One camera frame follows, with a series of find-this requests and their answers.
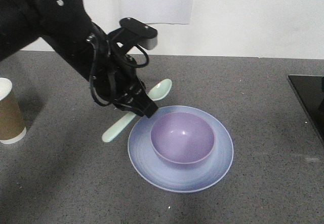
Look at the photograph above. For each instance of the mint green plastic spoon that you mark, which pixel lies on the mint green plastic spoon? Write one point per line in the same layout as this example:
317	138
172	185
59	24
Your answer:
158	92

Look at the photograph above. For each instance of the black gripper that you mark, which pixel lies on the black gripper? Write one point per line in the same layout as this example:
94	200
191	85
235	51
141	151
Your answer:
113	78

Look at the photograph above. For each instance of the white paper sheet on wall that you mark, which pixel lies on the white paper sheet on wall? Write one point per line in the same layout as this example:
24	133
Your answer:
158	11

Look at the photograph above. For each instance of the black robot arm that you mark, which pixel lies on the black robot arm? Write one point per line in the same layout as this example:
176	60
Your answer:
63	24

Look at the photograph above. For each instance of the brown paper cup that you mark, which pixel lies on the brown paper cup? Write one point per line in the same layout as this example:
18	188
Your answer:
13	127

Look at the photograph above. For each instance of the purple plastic bowl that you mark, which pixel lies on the purple plastic bowl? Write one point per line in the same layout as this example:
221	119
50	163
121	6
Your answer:
182	139

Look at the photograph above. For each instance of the light blue plate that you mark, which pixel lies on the light blue plate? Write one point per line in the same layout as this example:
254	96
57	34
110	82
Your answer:
169	176

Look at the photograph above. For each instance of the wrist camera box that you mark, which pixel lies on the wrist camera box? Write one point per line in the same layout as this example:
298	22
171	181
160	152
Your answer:
132	33

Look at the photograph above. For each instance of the black induction cooktop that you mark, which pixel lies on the black induction cooktop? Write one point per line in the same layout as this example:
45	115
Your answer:
309	91

